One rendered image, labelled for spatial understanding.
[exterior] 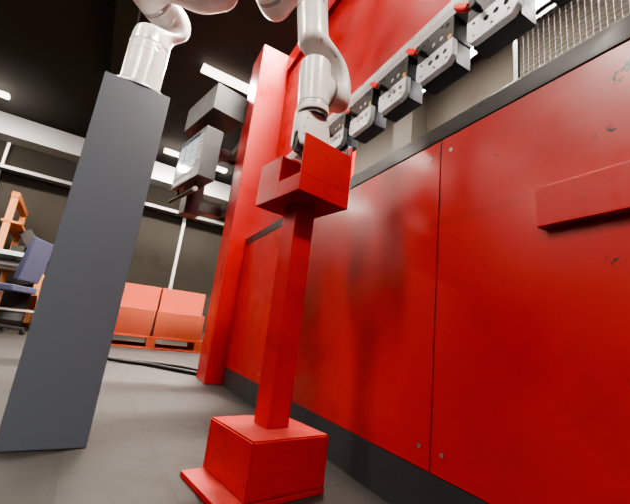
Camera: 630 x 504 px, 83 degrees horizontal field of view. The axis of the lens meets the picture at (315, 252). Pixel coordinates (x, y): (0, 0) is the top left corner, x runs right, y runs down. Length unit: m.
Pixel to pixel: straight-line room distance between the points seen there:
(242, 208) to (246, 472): 1.75
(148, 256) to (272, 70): 6.07
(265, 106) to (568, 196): 2.23
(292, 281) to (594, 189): 0.61
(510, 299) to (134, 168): 1.00
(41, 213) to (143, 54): 7.15
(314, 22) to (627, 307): 0.95
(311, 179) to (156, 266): 7.49
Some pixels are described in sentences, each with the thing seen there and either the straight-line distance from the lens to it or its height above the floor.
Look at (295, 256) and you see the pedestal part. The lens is 0.89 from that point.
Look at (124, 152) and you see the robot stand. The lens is 1.18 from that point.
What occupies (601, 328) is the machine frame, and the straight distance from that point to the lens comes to 0.65.
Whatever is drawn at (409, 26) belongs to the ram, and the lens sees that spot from 1.57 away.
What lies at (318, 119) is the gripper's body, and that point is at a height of 0.88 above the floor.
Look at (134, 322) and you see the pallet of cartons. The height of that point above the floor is 0.25.
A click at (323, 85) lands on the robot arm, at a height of 0.97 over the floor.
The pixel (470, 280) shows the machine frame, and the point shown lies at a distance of 0.77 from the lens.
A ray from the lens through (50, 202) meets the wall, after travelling 8.42.
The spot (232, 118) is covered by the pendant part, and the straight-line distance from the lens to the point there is 2.73.
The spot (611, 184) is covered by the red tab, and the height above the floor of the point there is 0.59.
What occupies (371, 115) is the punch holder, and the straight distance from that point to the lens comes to 1.52.
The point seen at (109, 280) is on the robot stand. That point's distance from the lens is 1.10.
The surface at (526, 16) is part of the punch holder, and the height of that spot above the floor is 1.18.
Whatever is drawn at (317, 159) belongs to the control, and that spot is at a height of 0.75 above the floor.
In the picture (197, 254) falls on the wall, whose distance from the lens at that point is 8.45.
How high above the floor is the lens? 0.33
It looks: 13 degrees up
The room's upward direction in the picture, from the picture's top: 7 degrees clockwise
